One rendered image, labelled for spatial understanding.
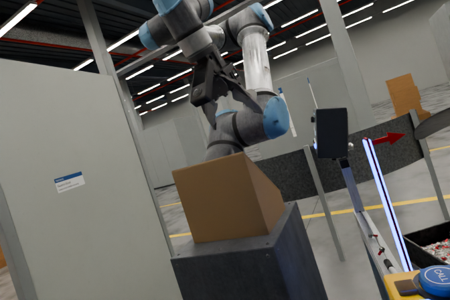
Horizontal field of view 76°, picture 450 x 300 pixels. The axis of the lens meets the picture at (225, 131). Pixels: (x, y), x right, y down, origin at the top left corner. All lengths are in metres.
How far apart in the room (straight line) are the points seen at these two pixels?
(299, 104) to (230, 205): 6.12
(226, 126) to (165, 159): 9.79
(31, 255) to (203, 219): 1.04
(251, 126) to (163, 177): 10.13
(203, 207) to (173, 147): 9.54
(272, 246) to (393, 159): 2.10
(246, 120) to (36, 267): 1.25
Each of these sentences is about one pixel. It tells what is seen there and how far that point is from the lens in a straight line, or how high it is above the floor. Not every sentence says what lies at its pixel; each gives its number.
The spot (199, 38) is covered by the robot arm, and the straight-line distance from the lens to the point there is 0.68.
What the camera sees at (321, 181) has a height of 0.65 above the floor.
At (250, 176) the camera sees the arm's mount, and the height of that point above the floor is 1.15.
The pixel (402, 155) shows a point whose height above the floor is 0.65.
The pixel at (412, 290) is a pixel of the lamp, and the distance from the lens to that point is 0.37.
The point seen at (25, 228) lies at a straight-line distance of 1.69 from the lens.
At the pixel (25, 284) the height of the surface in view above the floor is 0.91.
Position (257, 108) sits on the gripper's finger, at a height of 1.31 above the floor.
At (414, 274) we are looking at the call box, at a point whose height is 1.07.
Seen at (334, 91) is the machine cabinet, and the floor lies 1.37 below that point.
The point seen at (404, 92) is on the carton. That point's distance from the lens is 8.81.
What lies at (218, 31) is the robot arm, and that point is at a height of 1.64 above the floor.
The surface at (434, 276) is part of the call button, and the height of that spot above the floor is 1.08.
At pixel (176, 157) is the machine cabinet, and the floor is 0.94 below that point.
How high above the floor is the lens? 1.28
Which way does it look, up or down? level
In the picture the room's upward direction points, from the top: 18 degrees counter-clockwise
